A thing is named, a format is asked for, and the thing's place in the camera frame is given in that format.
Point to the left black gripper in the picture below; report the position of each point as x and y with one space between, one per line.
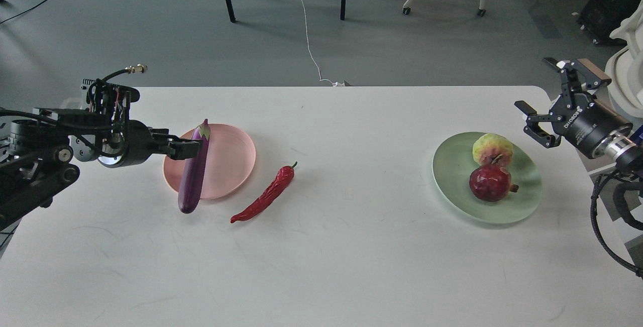
142 142

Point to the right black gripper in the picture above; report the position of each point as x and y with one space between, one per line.
577 116

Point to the purple eggplant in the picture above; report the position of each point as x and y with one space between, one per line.
193 175

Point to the yellow-green apple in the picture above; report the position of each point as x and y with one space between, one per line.
492 148

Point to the red pomegranate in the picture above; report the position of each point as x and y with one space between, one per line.
491 183

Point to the red chili pepper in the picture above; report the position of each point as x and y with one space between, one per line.
278 185

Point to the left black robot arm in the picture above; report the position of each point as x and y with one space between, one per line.
37 153

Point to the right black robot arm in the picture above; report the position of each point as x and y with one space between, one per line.
627 173

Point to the pink plate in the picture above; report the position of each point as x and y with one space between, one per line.
231 158

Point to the green plate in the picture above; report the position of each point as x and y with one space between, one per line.
452 164

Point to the black equipment case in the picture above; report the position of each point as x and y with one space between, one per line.
599 18

